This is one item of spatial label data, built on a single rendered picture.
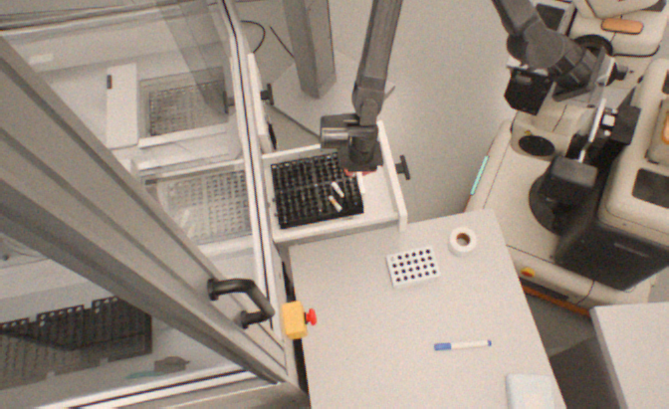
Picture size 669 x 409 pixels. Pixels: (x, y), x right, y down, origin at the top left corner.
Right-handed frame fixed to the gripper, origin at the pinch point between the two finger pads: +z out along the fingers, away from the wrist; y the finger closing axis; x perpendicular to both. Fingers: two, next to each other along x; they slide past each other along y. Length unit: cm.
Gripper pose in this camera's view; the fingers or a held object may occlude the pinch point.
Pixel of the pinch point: (355, 172)
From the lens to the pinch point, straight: 128.8
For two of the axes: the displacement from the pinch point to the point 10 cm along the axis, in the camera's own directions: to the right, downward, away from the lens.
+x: 1.2, 8.9, -4.5
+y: -9.9, 0.8, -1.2
